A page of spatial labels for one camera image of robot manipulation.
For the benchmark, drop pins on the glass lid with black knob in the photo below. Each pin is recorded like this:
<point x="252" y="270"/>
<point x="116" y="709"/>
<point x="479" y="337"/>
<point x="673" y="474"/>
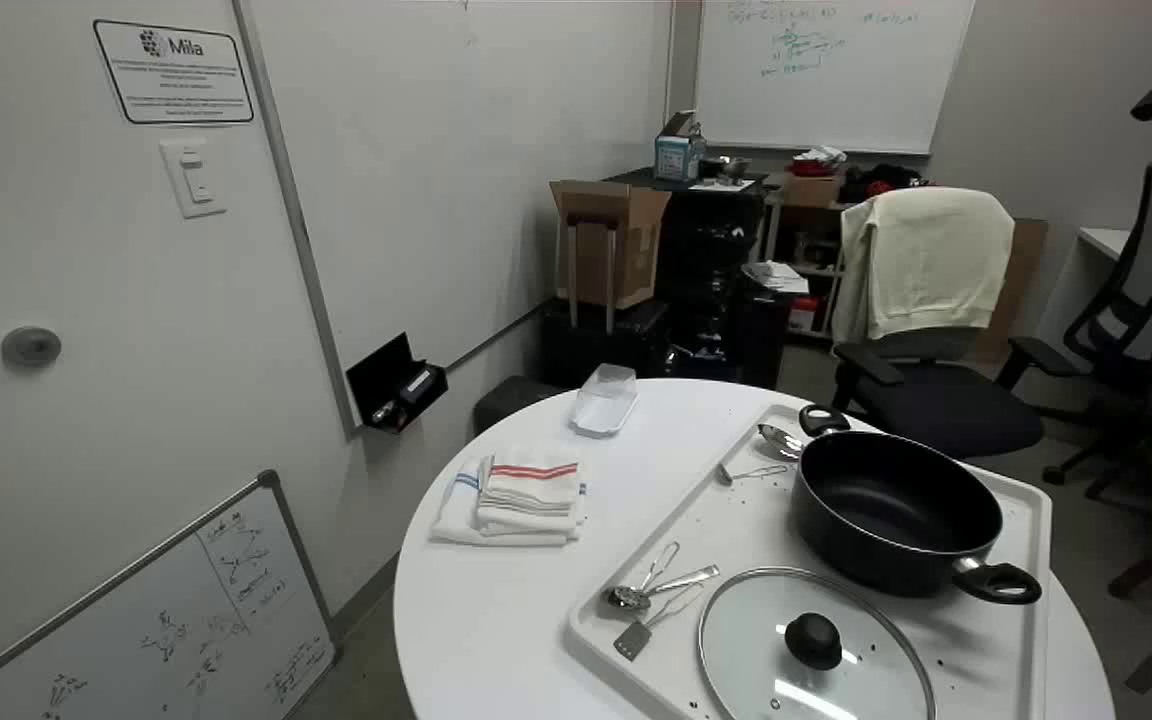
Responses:
<point x="748" y="655"/>

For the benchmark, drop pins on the black cooking pot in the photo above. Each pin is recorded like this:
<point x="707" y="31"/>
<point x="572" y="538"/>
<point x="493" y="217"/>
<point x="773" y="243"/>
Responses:
<point x="898" y="507"/>

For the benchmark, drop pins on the black case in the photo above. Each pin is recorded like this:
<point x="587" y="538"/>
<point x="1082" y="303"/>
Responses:
<point x="598" y="346"/>

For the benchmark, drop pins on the clear plastic container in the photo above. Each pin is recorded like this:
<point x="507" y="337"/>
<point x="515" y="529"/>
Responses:
<point x="607" y="397"/>

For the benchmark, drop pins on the brown cardboard box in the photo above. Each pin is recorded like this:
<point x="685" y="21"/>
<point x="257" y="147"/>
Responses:
<point x="617" y="243"/>

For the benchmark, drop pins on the red striped folded cloth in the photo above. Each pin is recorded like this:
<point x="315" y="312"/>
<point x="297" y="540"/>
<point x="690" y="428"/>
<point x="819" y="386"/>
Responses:
<point x="535" y="487"/>

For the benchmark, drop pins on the black cabinet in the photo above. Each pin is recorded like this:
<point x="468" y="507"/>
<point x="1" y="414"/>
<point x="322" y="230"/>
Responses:
<point x="710" y="282"/>

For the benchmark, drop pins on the black marker tray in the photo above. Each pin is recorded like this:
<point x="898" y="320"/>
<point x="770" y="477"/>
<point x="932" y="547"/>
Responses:
<point x="388" y="383"/>

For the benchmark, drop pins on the blue striped folded cloth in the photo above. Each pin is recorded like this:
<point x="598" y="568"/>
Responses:
<point x="456" y="519"/>

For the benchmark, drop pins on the white papers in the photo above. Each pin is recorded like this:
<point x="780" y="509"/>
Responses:
<point x="776" y="278"/>

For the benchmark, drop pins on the blue tissue box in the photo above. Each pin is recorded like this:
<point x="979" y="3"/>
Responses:
<point x="677" y="153"/>

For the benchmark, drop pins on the white plastic tray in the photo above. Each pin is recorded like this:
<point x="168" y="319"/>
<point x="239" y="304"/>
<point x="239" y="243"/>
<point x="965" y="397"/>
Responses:
<point x="738" y="534"/>

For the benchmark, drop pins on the metal measuring spoon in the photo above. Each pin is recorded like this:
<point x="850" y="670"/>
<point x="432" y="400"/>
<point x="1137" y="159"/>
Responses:
<point x="683" y="583"/>

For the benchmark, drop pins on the wooden shelf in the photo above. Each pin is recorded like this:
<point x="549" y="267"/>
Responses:
<point x="811" y="224"/>

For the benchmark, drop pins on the red and white item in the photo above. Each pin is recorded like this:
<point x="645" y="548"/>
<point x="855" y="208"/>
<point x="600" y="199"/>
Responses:
<point x="819" y="160"/>

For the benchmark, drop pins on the black bag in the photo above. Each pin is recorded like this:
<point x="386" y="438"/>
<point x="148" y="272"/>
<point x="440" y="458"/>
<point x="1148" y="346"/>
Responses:
<point x="881" y="181"/>

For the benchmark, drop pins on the cream cloth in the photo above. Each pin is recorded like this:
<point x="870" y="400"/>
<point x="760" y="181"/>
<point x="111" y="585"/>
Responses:
<point x="928" y="262"/>

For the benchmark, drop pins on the whiteboard with green writing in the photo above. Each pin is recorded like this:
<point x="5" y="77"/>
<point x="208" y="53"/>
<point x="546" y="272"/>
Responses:
<point x="830" y="72"/>

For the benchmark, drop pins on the small leaning whiteboard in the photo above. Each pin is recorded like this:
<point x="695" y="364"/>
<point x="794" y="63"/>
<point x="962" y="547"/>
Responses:
<point x="137" y="627"/>

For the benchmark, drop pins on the black mesh office chair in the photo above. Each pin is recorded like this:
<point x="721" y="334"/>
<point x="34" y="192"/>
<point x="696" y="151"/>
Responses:
<point x="1137" y="293"/>

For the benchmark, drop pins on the large blank wall whiteboard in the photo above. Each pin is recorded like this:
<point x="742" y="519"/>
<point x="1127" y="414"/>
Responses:
<point x="456" y="174"/>

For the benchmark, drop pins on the white light switch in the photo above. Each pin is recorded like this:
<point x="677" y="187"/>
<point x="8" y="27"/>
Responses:
<point x="195" y="176"/>

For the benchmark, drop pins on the white wall sign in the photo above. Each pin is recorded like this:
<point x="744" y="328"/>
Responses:
<point x="172" y="68"/>

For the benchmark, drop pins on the round grey wall bumper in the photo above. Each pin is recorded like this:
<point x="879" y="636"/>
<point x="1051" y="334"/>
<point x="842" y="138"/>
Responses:
<point x="29" y="346"/>

